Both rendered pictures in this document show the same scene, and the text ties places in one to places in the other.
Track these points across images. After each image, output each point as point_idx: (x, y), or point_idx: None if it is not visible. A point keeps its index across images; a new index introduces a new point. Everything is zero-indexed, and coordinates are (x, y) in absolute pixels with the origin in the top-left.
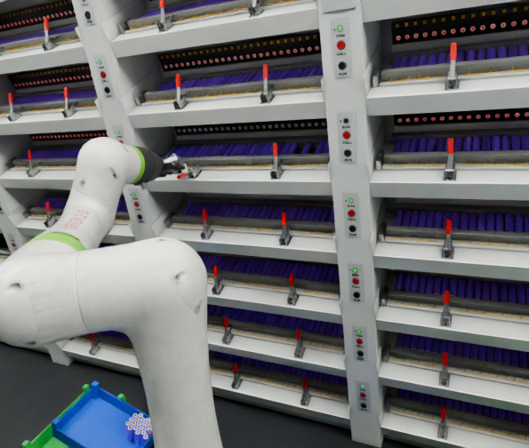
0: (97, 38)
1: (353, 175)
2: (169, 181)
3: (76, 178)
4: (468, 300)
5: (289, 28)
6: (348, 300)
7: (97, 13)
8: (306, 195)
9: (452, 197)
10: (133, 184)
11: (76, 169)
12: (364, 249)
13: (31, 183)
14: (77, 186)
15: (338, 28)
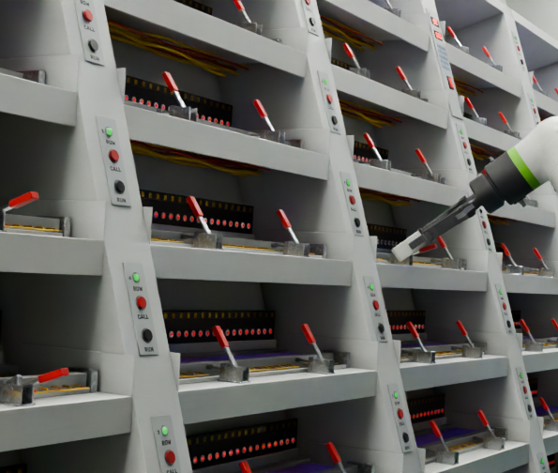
0: (320, 53)
1: (494, 266)
2: (397, 267)
3: None
4: (536, 416)
5: (435, 120)
6: (527, 419)
7: (318, 26)
8: (475, 290)
9: (525, 291)
10: (523, 196)
11: None
12: (517, 348)
13: (219, 265)
14: None
15: (461, 130)
